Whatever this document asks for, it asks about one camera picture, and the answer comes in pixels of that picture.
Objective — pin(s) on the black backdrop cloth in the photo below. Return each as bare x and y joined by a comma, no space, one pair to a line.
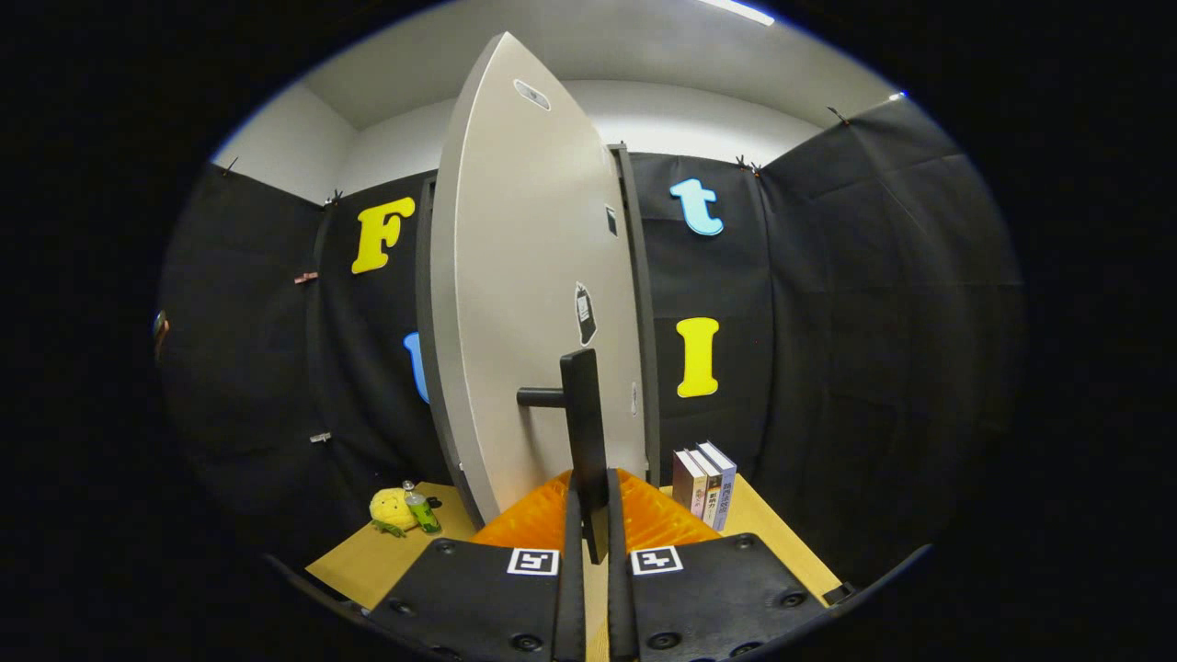
874,322

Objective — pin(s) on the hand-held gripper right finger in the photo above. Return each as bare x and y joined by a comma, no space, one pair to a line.
621,607

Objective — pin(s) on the long ceiling light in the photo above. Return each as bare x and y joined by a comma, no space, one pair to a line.
736,11

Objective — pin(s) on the green bottle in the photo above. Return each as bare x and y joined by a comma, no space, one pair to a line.
423,512

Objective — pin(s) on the white book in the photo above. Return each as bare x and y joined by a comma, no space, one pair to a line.
714,492

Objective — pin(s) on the black clip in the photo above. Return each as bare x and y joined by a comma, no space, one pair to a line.
837,115
745,165
333,197

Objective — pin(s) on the yellow plush toy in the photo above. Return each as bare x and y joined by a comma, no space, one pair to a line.
390,510

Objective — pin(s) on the brown book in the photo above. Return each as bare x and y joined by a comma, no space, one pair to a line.
683,483

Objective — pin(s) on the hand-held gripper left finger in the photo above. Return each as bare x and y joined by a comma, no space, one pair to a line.
572,607

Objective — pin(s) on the grey shoe cabinet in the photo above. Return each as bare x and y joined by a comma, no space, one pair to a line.
646,322

